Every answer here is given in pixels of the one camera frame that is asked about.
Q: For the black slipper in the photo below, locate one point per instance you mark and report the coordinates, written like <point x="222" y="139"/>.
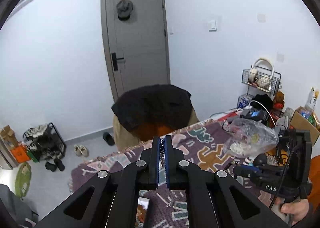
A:
<point x="108" y="139"/>

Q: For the grey cap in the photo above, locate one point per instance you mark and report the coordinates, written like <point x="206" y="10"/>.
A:
<point x="124" y="9"/>

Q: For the white light switch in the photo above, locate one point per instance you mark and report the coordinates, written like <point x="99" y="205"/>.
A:
<point x="212" y="25"/>

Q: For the black cloth bundle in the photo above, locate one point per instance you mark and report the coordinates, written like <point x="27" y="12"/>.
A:
<point x="263" y="100"/>

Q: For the black jacket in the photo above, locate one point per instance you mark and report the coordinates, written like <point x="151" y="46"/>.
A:
<point x="152" y="105"/>

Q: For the person's right hand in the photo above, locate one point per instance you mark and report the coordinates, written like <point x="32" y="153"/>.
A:
<point x="296" y="210"/>

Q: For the pair of white shoes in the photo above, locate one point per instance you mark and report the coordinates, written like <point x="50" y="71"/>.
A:
<point x="81" y="150"/>

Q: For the orange box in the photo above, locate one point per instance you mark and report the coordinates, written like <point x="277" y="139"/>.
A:
<point x="20" y="154"/>

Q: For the green floor mat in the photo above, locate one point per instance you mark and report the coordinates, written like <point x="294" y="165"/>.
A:
<point x="23" y="180"/>

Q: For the grey room door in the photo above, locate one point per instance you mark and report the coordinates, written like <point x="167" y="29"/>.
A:
<point x="140" y="43"/>

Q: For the brown plush toy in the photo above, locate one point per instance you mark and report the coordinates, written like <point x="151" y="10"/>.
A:
<point x="278" y="98"/>

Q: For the black door lock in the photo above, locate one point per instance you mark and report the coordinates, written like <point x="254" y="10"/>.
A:
<point x="115" y="62"/>

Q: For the printed blanket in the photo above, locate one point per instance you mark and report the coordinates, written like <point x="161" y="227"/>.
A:
<point x="197" y="148"/>

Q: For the large cardboard box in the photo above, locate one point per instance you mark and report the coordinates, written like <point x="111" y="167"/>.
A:
<point x="300" y="121"/>

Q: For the clear plastic bag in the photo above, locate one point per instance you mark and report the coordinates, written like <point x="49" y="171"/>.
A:
<point x="252" y="135"/>

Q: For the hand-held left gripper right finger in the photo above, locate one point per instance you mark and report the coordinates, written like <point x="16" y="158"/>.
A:
<point x="167" y="163"/>

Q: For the black shoe rack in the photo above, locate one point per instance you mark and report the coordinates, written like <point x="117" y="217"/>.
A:
<point x="47" y="143"/>

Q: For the tan chair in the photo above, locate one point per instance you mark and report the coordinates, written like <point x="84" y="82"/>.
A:
<point x="122" y="133"/>

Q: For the pair of black shoes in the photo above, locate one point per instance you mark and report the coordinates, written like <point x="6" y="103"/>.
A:
<point x="55" y="165"/>

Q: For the open cardboard box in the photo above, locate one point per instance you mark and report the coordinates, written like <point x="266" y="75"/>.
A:
<point x="7" y="135"/>

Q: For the white headphones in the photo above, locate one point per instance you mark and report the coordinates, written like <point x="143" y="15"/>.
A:
<point x="271" y="68"/>

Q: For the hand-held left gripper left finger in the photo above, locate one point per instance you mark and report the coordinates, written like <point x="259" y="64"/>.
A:
<point x="158" y="163"/>

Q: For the black-haired toy figure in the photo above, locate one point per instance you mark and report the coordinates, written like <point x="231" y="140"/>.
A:
<point x="260" y="159"/>

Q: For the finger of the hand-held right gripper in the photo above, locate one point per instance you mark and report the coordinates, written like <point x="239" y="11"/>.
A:
<point x="247" y="170"/>

